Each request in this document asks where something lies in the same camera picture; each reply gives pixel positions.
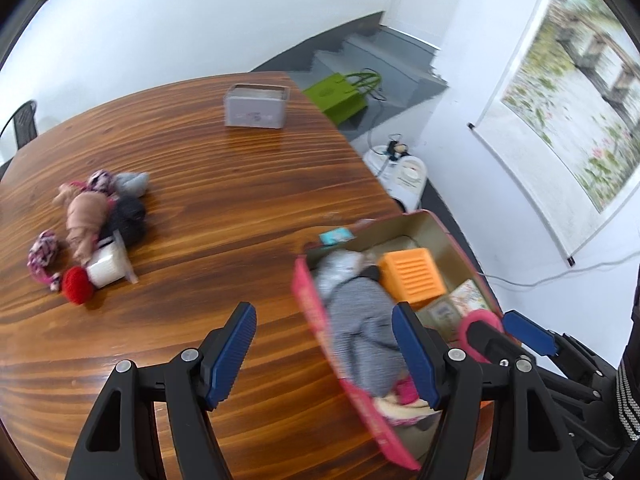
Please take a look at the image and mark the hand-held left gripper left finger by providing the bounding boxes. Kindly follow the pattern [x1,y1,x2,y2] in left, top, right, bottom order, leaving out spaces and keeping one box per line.
[65,302,257,480]

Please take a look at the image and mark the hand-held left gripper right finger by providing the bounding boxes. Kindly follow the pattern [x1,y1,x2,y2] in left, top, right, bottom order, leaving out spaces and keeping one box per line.
[391,302,583,480]

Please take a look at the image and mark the grey glove black fingertips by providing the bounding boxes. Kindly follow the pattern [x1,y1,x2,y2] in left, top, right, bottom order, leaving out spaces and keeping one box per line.
[314,250,381,293]

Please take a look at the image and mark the beige brown cloth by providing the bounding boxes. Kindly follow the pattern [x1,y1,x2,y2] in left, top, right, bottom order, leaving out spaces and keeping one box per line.
[53,183,115,267]

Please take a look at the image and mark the wall scroll painting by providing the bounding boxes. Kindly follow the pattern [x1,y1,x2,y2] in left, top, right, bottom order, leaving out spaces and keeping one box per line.
[468,0,640,267]

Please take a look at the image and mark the red yarn ball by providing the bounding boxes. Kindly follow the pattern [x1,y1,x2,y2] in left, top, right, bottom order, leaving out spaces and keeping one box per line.
[61,266,96,307]

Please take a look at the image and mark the green paper bag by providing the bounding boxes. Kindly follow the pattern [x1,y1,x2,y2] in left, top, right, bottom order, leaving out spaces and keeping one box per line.
[303,71,382,127]

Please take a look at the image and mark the pink foam ring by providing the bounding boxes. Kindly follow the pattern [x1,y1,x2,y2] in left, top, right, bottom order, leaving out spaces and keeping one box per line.
[457,309,504,365]

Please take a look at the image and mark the white floor appliance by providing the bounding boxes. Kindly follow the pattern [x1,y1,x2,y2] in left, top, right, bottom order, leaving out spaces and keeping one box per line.
[362,135,429,212]

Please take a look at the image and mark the grey tin box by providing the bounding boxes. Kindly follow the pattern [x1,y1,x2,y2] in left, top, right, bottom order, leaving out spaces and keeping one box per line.
[223,83,291,129]

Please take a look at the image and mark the black metal chair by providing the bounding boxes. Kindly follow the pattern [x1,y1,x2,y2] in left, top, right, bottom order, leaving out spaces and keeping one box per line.
[0,99,39,162]

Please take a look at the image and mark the grey staircase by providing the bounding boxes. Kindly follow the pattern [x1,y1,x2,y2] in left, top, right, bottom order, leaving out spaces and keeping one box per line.
[309,25,447,107]

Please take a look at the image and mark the teal card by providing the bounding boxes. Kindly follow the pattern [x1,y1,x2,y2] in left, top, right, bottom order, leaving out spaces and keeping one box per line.
[319,228,354,247]

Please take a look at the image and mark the orange ribbed plastic block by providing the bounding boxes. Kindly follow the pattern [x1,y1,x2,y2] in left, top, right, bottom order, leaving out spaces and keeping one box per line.
[378,248,448,312]

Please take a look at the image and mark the red storage box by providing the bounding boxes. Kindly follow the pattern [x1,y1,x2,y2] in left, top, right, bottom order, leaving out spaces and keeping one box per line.
[292,209,502,472]

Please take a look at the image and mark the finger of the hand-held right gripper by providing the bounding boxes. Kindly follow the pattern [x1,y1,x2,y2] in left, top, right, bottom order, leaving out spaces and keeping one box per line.
[467,320,521,369]
[502,310,557,357]

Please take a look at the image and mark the dark grey fuzzy ball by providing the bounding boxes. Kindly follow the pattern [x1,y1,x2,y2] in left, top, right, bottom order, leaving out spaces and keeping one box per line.
[99,194,148,248]

